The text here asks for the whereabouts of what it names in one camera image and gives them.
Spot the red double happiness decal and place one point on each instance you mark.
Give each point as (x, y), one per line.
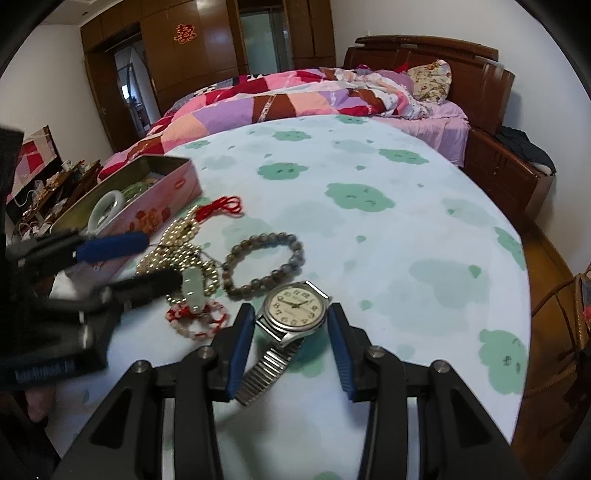
(184, 33)

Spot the left hand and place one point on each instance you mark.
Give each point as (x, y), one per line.
(40, 402)

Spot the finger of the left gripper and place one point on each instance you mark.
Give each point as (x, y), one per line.
(97, 249)
(116, 297)

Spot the red knot cord charm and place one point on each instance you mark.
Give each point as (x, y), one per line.
(225, 205)

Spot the dark clothes on nightstand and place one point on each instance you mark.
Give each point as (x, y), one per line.
(518, 143)

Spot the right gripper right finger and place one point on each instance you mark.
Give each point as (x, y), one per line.
(458, 439)

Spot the cloud pattern tablecloth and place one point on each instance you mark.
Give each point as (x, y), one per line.
(415, 252)

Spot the pink tin box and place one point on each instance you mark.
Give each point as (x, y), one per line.
(176, 184)

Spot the wooden bed headboard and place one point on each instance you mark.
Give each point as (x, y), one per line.
(466, 73)

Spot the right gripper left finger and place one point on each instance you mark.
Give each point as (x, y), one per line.
(123, 439)

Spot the brown wooden wardrobe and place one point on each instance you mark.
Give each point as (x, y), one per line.
(137, 71)

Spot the pale jade bangle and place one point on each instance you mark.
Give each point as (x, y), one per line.
(105, 210)

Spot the silver wrist watch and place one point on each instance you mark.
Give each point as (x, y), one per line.
(290, 314)

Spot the wicker chair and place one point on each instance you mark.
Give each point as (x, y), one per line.
(558, 336)

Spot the patchwork quilt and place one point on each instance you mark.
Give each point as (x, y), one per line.
(271, 97)

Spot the cluttered low wooden cabinet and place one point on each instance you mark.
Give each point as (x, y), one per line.
(44, 201)

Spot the pink bed sheet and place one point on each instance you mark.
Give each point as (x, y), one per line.
(446, 130)

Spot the television screen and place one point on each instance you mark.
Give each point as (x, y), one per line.
(38, 154)

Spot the green jade bangle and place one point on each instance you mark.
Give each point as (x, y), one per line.
(136, 189)

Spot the floral pillow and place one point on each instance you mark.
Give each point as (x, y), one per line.
(431, 82)

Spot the wooden nightstand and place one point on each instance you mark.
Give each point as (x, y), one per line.
(516, 187)

